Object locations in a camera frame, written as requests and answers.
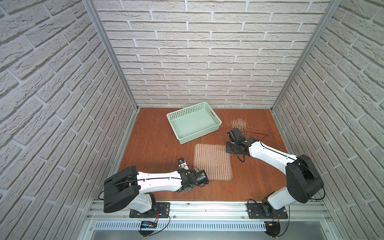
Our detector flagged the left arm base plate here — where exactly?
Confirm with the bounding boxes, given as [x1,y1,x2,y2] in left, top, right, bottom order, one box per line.
[129,202,171,219]

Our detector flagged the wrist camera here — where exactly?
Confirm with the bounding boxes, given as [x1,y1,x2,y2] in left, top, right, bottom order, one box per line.
[227,128,246,146]
[178,158,189,170]

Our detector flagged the aluminium front rail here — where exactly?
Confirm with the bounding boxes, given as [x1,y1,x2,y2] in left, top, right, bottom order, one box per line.
[78,200,342,240]

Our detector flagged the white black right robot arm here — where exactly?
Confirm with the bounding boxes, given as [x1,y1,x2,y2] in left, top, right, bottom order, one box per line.
[226,138,324,213]

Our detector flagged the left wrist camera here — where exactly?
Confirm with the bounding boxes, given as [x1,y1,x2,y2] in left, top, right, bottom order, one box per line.
[178,158,189,170]

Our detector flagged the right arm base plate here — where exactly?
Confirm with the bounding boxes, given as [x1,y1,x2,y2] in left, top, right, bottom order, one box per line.
[246,202,289,220]

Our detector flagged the aluminium corner post left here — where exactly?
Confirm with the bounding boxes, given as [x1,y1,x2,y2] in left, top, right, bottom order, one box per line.
[83,0,140,112]

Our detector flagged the controller board with wires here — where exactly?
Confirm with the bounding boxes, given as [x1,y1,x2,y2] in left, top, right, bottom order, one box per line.
[139,210,171,238]
[265,219,290,238]

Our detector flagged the mint green perforated basket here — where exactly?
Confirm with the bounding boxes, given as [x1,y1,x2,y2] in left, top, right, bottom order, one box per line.
[167,102,222,145]

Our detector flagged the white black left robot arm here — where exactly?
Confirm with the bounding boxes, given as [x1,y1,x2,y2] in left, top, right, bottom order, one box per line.
[102,166,209,214]

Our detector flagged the pink striped square dishcloth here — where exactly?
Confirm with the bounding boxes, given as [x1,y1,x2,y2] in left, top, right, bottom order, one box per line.
[193,144,233,181]

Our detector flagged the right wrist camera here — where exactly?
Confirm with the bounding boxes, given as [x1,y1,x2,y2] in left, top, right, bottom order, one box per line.
[227,128,246,146]

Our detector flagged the aluminium corner post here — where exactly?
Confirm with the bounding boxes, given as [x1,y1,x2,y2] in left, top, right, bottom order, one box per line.
[83,0,140,112]
[270,0,342,114]

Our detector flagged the left controller board with wires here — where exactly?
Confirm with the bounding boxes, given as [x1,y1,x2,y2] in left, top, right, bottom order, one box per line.
[139,210,171,238]

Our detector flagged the aluminium corner post right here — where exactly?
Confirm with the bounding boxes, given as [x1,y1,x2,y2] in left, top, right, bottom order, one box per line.
[270,0,342,114]

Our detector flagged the right controller board with wires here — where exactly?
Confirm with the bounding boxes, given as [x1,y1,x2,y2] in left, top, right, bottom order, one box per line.
[265,219,290,238]

